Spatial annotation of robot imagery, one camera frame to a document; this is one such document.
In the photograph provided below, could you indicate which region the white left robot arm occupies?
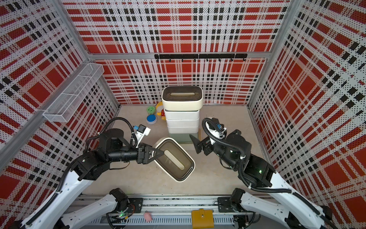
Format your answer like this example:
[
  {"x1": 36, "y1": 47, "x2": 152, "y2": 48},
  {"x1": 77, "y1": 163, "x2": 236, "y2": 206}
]
[{"x1": 11, "y1": 118, "x2": 164, "y2": 229}]

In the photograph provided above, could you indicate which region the white bamboo-lid tissue box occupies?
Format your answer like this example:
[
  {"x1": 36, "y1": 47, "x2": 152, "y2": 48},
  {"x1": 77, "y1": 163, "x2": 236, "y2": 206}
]
[{"x1": 167, "y1": 127, "x2": 199, "y2": 134}]

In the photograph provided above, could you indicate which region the white bamboo-lid box corner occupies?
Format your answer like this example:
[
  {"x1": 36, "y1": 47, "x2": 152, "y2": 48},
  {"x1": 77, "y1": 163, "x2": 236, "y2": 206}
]
[{"x1": 166, "y1": 119, "x2": 199, "y2": 128}]

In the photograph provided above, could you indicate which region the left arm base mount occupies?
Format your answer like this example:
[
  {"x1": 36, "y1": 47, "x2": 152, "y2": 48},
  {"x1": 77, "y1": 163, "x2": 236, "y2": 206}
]
[{"x1": 115, "y1": 198, "x2": 144, "y2": 215}]

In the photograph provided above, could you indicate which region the mint green square tissue box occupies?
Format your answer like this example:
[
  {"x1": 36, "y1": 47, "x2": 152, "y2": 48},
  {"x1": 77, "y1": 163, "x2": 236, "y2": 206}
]
[{"x1": 169, "y1": 132, "x2": 201, "y2": 144}]

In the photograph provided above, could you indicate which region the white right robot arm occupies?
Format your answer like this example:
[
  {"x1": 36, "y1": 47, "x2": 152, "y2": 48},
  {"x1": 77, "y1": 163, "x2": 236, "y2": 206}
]
[{"x1": 190, "y1": 118, "x2": 336, "y2": 229}]

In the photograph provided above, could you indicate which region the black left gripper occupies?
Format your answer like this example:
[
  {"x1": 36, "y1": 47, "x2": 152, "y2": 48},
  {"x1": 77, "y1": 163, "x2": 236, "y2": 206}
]
[{"x1": 109, "y1": 142, "x2": 164, "y2": 164}]

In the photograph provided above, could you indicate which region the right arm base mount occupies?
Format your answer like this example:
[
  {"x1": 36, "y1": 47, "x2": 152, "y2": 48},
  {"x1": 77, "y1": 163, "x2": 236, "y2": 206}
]
[{"x1": 217, "y1": 197, "x2": 244, "y2": 213}]

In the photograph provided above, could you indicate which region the white wire mesh shelf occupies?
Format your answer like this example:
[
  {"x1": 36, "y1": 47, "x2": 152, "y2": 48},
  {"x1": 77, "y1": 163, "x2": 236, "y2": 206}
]
[{"x1": 43, "y1": 63, "x2": 104, "y2": 123}]

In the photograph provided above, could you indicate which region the yellow leather wallet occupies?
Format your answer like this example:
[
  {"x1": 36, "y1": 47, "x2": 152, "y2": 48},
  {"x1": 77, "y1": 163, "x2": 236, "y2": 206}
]
[{"x1": 191, "y1": 209, "x2": 214, "y2": 229}]

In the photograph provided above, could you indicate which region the green lid air freshener jar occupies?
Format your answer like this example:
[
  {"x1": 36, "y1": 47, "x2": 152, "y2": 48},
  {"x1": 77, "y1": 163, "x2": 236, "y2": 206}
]
[{"x1": 147, "y1": 106, "x2": 156, "y2": 115}]

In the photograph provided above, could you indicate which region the black hook rail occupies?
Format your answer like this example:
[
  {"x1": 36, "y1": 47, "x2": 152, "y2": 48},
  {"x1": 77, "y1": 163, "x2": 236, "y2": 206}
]
[{"x1": 154, "y1": 53, "x2": 248, "y2": 61}]

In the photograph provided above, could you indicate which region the blue and white round button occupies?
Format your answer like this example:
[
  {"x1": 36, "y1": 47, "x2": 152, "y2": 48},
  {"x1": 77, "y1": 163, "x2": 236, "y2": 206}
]
[{"x1": 146, "y1": 114, "x2": 158, "y2": 125}]

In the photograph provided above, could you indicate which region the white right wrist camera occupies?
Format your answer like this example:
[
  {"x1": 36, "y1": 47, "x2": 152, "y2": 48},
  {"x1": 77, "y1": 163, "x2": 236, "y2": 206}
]
[{"x1": 210, "y1": 118, "x2": 227, "y2": 139}]

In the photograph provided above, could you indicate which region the cream box dark lid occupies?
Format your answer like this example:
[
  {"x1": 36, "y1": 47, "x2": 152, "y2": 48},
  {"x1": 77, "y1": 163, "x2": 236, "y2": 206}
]
[
  {"x1": 162, "y1": 86, "x2": 204, "y2": 112},
  {"x1": 153, "y1": 137, "x2": 195, "y2": 182}
]

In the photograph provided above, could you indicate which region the white box grey lid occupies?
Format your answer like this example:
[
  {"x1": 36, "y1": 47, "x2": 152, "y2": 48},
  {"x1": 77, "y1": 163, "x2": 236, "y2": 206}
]
[{"x1": 164, "y1": 109, "x2": 200, "y2": 120}]

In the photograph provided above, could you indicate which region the small pink object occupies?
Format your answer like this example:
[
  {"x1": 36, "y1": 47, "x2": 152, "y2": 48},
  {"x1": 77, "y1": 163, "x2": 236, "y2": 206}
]
[{"x1": 144, "y1": 211, "x2": 153, "y2": 222}]

